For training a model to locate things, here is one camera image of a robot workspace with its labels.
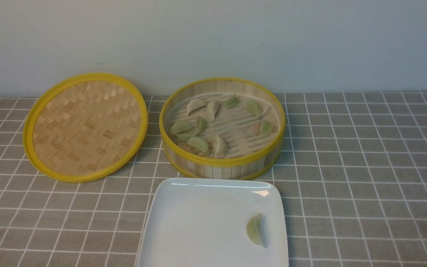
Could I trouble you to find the green dumpling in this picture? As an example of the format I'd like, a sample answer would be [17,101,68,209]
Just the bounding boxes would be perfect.
[259,120,273,137]
[222,94,239,109]
[246,101,263,119]
[195,116,208,135]
[171,121,192,135]
[246,214,265,247]
[186,136,211,156]

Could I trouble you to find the white square plate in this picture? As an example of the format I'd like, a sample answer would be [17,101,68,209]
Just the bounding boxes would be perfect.
[136,178,289,267]

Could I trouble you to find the green dumpling on plate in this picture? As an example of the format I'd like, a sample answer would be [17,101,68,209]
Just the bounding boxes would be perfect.
[246,214,265,247]

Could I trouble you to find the bamboo steamer basket yellow rim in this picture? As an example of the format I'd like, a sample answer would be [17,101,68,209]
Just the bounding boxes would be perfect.
[159,78,286,180]

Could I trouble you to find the pale dumpling front centre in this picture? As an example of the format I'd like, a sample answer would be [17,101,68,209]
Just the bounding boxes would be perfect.
[212,135,230,159]

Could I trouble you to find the white dumpling back centre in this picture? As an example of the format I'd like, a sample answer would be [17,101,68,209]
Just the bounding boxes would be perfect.
[205,99,221,121]

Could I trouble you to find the white dumpling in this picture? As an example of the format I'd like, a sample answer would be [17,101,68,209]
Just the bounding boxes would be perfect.
[185,98,206,116]
[205,99,221,121]

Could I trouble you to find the white dumpling back left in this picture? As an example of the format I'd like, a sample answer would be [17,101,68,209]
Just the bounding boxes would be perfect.
[185,98,206,116]

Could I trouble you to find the pink dumpling right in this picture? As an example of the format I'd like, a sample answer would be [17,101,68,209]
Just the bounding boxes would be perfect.
[245,122,261,137]

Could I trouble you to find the bamboo steamer lid yellow rim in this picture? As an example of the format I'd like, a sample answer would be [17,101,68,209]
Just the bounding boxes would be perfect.
[23,73,149,184]

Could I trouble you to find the grey checked tablecloth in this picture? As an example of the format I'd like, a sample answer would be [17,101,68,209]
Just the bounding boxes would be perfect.
[0,92,427,267]

